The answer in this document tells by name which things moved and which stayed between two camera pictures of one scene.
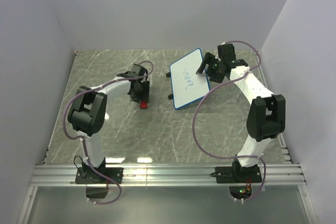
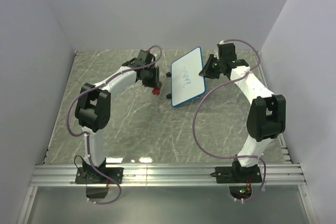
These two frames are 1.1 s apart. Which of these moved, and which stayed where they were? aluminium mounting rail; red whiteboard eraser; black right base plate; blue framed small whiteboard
Moved: red whiteboard eraser
Stayed: black right base plate; blue framed small whiteboard; aluminium mounting rail
